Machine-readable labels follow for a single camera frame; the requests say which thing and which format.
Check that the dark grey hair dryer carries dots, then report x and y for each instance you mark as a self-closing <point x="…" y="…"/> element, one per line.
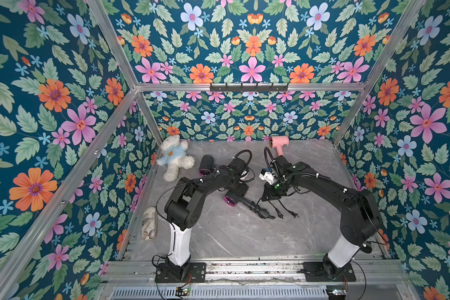
<point x="206" y="165"/>
<point x="233" y="199"/>

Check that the white teddy bear blue shirt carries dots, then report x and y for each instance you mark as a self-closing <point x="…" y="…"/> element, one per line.
<point x="175" y="157"/>

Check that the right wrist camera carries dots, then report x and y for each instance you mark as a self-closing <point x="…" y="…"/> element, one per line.
<point x="268" y="176"/>

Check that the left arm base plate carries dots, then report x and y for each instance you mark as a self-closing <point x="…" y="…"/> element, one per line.
<point x="192" y="272"/>

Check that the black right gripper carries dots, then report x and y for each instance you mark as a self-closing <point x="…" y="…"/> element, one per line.
<point x="274" y="165"/>

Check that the pink hair dryer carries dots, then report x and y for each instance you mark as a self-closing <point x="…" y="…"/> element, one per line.
<point x="278" y="143"/>

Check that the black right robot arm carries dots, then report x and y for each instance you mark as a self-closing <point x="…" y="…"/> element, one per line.
<point x="360" y="215"/>

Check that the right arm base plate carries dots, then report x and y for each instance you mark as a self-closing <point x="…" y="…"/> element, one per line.
<point x="327" y="272"/>

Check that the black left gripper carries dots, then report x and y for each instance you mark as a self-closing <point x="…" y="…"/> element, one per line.
<point x="243" y="190"/>

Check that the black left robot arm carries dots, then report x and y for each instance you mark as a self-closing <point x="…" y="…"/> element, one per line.
<point x="184" y="207"/>

